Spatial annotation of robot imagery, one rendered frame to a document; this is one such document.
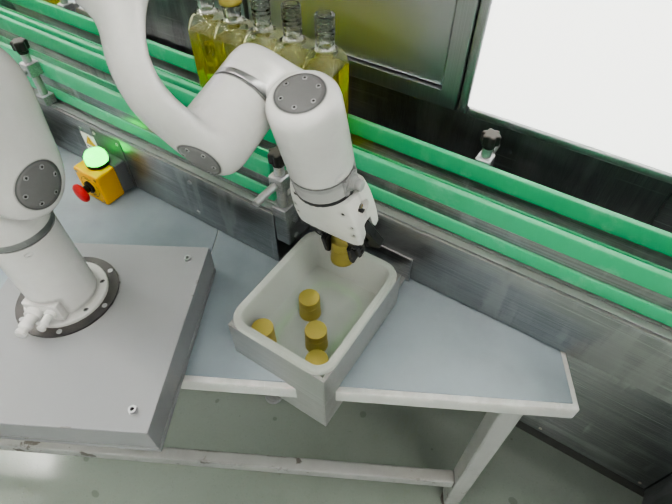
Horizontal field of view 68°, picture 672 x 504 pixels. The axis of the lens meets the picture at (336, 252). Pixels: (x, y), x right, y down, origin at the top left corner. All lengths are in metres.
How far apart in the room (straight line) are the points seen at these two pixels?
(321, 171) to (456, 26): 0.38
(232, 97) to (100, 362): 0.45
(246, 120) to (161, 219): 0.57
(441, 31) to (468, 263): 0.35
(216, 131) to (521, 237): 0.46
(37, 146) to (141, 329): 0.31
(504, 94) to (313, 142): 0.42
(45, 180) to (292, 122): 0.31
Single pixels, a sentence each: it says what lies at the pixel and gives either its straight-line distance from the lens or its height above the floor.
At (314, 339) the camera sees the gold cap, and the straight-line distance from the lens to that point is 0.74.
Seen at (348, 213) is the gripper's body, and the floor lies 1.05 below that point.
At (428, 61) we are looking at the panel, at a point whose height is 1.05.
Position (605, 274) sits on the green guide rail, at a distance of 0.75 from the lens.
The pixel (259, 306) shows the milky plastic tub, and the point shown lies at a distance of 0.78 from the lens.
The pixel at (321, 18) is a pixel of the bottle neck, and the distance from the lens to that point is 0.75.
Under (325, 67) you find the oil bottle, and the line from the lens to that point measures 0.76.
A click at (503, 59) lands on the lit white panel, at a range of 0.81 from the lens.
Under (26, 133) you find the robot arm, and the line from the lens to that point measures 0.62.
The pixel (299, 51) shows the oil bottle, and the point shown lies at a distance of 0.79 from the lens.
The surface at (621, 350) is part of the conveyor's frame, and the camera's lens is 0.83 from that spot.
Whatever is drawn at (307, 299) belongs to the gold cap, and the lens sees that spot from 0.78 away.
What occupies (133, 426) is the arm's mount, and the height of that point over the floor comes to 0.82.
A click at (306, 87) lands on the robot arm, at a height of 1.20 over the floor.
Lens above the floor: 1.45
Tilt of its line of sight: 49 degrees down
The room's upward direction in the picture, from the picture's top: straight up
